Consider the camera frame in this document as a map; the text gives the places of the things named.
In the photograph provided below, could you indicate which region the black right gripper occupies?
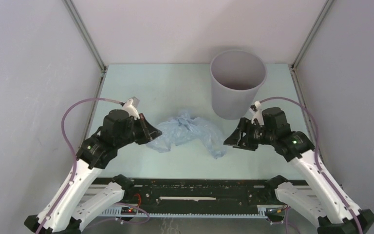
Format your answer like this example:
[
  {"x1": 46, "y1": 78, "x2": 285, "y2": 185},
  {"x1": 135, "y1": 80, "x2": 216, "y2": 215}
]
[{"x1": 223, "y1": 117, "x2": 275, "y2": 152}]

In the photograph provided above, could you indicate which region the right corner aluminium post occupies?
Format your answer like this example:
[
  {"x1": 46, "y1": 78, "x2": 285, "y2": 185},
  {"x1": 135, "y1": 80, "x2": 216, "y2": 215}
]
[{"x1": 291, "y1": 0, "x2": 336, "y2": 70}]

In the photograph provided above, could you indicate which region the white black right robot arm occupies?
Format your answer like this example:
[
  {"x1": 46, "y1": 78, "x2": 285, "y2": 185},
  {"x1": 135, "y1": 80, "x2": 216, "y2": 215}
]
[{"x1": 224, "y1": 107, "x2": 374, "y2": 234}]

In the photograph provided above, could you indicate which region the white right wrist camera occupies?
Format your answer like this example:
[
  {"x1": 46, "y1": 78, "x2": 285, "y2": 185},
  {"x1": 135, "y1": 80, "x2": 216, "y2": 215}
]
[{"x1": 249, "y1": 101, "x2": 264, "y2": 125}]

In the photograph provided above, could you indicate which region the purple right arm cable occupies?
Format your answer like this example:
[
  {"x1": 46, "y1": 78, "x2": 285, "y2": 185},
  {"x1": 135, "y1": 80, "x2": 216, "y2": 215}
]
[{"x1": 259, "y1": 96, "x2": 365, "y2": 234}]

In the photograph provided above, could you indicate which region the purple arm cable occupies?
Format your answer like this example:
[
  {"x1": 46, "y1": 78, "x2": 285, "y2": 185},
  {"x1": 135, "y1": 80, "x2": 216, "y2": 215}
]
[
  {"x1": 34, "y1": 97, "x2": 125, "y2": 234},
  {"x1": 259, "y1": 96, "x2": 365, "y2": 234}
]

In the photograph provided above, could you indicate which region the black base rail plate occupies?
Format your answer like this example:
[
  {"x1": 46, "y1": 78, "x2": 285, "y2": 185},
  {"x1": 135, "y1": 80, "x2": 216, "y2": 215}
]
[{"x1": 122, "y1": 175, "x2": 288, "y2": 214}]

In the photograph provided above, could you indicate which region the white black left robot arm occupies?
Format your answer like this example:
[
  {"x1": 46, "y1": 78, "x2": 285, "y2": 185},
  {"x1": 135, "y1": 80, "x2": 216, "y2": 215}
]
[{"x1": 24, "y1": 108, "x2": 162, "y2": 234}]

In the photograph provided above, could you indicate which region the corner aluminium post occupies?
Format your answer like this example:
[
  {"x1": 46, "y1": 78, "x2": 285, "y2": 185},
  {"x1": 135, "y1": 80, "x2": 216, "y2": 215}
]
[
  {"x1": 291, "y1": 0, "x2": 336, "y2": 70},
  {"x1": 61, "y1": 0, "x2": 107, "y2": 73}
]

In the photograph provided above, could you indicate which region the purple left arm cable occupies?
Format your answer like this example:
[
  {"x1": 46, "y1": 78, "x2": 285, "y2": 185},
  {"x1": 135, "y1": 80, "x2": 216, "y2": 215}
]
[{"x1": 34, "y1": 97, "x2": 125, "y2": 234}]

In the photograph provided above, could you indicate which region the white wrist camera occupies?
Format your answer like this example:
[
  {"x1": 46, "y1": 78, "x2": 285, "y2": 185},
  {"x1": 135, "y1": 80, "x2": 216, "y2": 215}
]
[
  {"x1": 249, "y1": 101, "x2": 264, "y2": 125},
  {"x1": 122, "y1": 97, "x2": 140, "y2": 119}
]

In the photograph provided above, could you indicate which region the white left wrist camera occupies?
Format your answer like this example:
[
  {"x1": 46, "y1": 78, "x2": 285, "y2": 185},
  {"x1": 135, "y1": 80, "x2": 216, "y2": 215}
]
[{"x1": 122, "y1": 97, "x2": 140, "y2": 119}]

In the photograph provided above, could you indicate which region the white slotted cable duct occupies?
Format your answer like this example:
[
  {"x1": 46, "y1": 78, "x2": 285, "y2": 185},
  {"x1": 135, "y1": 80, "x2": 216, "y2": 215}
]
[{"x1": 98, "y1": 206, "x2": 281, "y2": 219}]

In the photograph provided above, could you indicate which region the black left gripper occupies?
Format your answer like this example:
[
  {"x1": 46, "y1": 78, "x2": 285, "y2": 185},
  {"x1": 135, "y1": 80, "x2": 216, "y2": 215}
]
[{"x1": 116, "y1": 113, "x2": 163, "y2": 148}]

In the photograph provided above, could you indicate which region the light blue plastic trash bag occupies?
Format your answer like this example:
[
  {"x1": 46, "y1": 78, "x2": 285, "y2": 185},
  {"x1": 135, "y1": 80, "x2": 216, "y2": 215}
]
[{"x1": 147, "y1": 110, "x2": 227, "y2": 159}]

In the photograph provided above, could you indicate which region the grey plastic trash bin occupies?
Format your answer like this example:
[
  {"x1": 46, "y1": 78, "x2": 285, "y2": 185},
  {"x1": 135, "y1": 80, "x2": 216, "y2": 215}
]
[{"x1": 210, "y1": 49, "x2": 267, "y2": 120}]

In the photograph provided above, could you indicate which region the left corner aluminium post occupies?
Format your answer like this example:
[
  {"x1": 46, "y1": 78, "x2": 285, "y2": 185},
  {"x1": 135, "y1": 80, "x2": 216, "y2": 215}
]
[{"x1": 61, "y1": 0, "x2": 107, "y2": 73}]

